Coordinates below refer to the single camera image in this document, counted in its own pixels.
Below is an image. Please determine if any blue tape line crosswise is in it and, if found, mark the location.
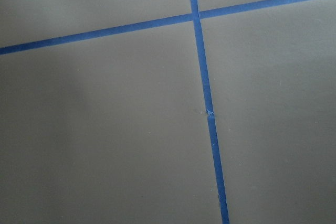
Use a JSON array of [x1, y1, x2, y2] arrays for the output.
[[1, 0, 312, 55]]

